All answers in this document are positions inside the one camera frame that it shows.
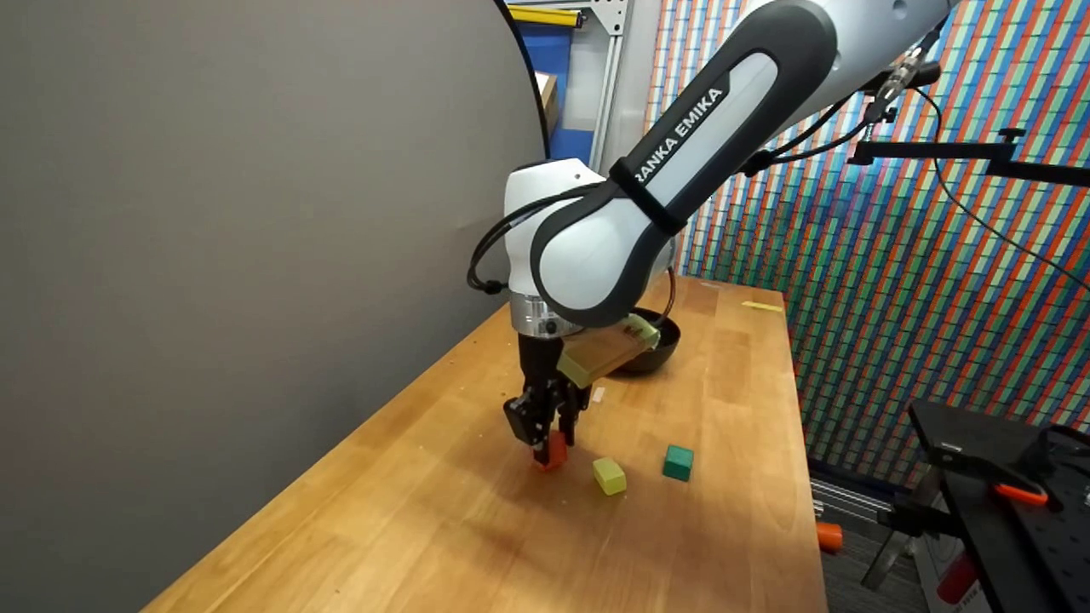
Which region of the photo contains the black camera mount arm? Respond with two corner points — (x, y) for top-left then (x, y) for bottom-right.
(848, 56), (1090, 190)

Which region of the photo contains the black bowl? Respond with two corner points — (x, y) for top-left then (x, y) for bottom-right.
(601, 304), (684, 382)

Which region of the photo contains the grey backdrop panel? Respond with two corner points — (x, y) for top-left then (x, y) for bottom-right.
(0, 0), (553, 613)

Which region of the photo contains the blue aluminium frame rack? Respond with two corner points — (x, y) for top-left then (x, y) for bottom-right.
(503, 0), (635, 166)

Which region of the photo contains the green block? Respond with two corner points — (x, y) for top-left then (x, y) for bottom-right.
(661, 443), (697, 485)

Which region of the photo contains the orange block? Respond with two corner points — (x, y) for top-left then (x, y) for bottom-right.
(533, 429), (571, 473)

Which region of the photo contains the yellow block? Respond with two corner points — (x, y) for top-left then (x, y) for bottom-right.
(591, 456), (631, 499)

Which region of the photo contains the tan wrist camera mount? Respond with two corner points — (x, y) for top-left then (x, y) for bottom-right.
(554, 314), (669, 393)

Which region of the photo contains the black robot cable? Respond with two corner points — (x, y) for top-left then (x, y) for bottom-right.
(463, 185), (592, 301)

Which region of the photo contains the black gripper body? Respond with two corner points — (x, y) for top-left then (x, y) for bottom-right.
(500, 331), (596, 440)

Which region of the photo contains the orange handled clamp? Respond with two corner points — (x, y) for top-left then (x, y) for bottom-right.
(930, 440), (1059, 513)

